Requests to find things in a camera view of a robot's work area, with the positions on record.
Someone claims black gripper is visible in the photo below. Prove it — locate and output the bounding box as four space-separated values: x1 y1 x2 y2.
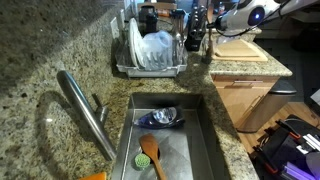
213 13 234 32

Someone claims long wooden spoon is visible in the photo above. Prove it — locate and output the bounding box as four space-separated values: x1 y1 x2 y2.
203 4 215 57

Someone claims steel faucet handle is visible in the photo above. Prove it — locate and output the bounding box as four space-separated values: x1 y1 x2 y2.
91 93 110 127

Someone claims smaller wooden cutting board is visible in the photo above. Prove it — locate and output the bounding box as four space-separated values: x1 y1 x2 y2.
215 39 260 58

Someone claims clear glass cup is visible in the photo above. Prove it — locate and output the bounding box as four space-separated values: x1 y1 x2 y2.
200 33 222 64

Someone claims metal serving spoon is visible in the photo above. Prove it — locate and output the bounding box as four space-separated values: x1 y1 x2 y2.
172 31 188 64

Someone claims large wooden cutting board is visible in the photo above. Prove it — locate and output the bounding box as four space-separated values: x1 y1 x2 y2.
212 39 269 63

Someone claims stainless steel sink basin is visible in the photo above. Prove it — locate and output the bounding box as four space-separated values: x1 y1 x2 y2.
110 92 232 180

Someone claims black knife block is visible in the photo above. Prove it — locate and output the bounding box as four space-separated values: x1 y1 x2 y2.
184 5 207 52

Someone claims black kitchen appliance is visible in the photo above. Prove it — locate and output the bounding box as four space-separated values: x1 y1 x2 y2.
138 4 159 36

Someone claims light wooden base cabinet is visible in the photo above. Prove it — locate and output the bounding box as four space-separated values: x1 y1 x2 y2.
210 73 281 129

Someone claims grey dish rack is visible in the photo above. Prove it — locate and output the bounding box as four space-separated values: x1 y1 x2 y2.
115 36 188 79

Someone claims grey trash can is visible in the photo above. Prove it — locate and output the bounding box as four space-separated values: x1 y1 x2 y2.
236 79 298 134

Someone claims white dinner plate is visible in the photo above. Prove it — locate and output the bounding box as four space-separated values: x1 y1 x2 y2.
128 17 146 69

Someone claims wooden spatula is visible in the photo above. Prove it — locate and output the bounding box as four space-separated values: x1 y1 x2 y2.
138 133 168 180

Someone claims green round scrubber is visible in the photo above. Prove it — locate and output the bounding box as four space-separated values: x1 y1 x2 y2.
133 153 151 171

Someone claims orange sponge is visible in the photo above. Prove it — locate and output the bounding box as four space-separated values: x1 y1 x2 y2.
79 171 108 180

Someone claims steel drawer handle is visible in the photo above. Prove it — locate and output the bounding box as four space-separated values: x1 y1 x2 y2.
233 79 264 85

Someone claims white wall outlet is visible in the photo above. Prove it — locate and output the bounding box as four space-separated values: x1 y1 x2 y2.
119 9 126 29
110 16 120 40

